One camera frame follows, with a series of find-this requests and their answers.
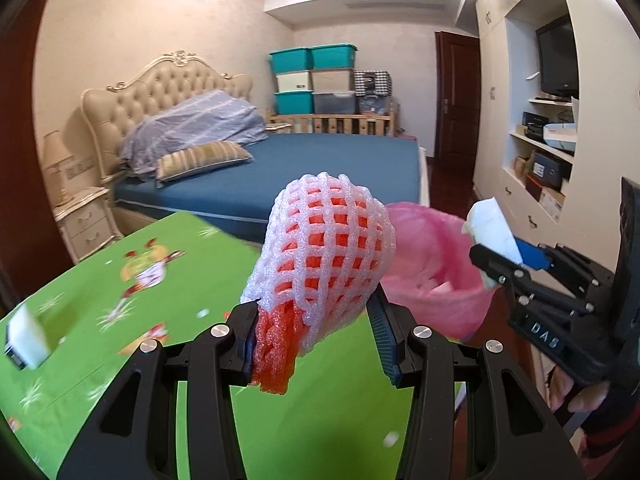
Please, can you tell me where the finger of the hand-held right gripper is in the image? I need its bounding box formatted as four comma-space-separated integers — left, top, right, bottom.
469, 242, 589, 314
515, 239, 617, 302

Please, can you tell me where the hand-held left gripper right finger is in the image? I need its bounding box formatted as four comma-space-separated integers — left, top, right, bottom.
367, 292, 586, 480

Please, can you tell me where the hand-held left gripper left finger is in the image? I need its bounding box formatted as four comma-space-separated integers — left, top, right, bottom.
57, 300, 261, 480

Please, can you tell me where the pink plastic bin bag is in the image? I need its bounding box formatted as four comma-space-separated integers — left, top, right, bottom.
382, 201, 493, 341

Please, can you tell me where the white foam fruit net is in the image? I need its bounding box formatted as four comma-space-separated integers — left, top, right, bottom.
241, 172, 397, 358

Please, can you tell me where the person's right forearm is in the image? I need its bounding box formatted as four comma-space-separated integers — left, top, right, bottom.
582, 430, 640, 480

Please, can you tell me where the person's right hand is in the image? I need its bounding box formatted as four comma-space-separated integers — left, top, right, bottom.
549, 369, 640, 456

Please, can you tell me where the brown cardboard box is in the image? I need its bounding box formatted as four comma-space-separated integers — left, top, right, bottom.
537, 185, 566, 221

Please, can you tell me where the black safe box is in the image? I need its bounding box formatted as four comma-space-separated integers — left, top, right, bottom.
530, 150, 571, 186

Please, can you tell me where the blue white flat box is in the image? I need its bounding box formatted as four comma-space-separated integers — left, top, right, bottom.
542, 122, 578, 153

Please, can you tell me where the black electronic device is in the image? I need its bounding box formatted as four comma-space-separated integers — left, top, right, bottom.
521, 112, 548, 141

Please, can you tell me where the white wardrobe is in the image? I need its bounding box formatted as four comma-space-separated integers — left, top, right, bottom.
472, 0, 640, 281

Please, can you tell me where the brown wooden door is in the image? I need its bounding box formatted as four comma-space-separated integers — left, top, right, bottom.
435, 31, 481, 177

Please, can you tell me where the bed with blue sheet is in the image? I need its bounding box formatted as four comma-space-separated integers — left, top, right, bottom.
112, 132, 426, 248

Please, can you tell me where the striped pillow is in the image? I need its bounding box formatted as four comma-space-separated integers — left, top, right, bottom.
156, 141, 252, 182

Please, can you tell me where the cream nightstand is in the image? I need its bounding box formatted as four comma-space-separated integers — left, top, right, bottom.
54, 187, 123, 263

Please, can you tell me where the black television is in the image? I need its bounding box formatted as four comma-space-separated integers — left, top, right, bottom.
536, 14, 581, 98

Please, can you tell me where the black and white small box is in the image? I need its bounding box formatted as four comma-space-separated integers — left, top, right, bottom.
5, 304, 51, 372

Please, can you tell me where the blue grey quilt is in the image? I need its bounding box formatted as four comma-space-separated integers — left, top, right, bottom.
120, 91, 267, 181

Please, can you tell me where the black white checkered bag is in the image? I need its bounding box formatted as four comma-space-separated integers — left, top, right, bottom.
355, 71, 391, 97

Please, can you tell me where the grey clear storage bin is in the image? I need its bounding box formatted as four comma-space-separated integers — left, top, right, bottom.
313, 92, 359, 115

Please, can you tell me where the teal storage bin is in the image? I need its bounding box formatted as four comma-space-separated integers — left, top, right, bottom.
310, 44, 358, 70
274, 91, 315, 115
270, 49, 313, 75

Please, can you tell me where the beige storage bin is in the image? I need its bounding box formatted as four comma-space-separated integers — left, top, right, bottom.
311, 68, 357, 95

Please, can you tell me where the beige table lamp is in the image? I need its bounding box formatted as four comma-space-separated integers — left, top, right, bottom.
41, 130, 73, 206

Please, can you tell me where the white storage bin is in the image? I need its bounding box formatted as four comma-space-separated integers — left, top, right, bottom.
276, 72, 315, 95

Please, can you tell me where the beige tufted headboard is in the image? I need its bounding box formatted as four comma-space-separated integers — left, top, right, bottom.
81, 51, 253, 183

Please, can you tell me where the wooden crib rail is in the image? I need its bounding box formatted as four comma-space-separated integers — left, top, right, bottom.
265, 104, 401, 137

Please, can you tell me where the brown wooden door frame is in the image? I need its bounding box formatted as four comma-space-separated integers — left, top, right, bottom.
0, 0, 76, 311

